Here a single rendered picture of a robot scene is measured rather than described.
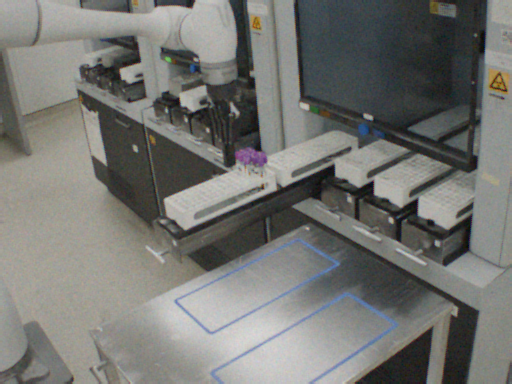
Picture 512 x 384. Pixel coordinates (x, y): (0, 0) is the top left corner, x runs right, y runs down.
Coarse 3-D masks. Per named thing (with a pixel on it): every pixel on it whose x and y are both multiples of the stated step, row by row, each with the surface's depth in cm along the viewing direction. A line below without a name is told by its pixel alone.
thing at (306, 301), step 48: (288, 240) 144; (336, 240) 142; (192, 288) 131; (240, 288) 129; (288, 288) 128; (336, 288) 126; (384, 288) 124; (96, 336) 119; (144, 336) 118; (192, 336) 117; (240, 336) 116; (288, 336) 114; (336, 336) 113; (384, 336) 111; (432, 336) 122
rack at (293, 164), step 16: (304, 144) 180; (320, 144) 179; (336, 144) 178; (352, 144) 179; (272, 160) 173; (288, 160) 171; (304, 160) 170; (320, 160) 182; (288, 176) 168; (304, 176) 172
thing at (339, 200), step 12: (324, 180) 171; (336, 180) 168; (324, 192) 172; (336, 192) 167; (348, 192) 164; (360, 192) 164; (372, 192) 165; (336, 204) 169; (348, 204) 164; (336, 216) 164; (348, 216) 166
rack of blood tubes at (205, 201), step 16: (224, 176) 167; (240, 176) 165; (256, 176) 164; (272, 176) 165; (192, 192) 160; (208, 192) 160; (224, 192) 159; (240, 192) 160; (256, 192) 165; (176, 208) 153; (192, 208) 152; (208, 208) 163; (224, 208) 159; (192, 224) 154
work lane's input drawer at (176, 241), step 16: (320, 176) 174; (272, 192) 166; (288, 192) 168; (304, 192) 171; (320, 192) 175; (240, 208) 161; (256, 208) 163; (272, 208) 166; (160, 224) 158; (176, 224) 156; (208, 224) 156; (224, 224) 158; (240, 224) 161; (160, 240) 161; (176, 240) 151; (192, 240) 153; (208, 240) 156; (160, 256) 155; (176, 256) 155
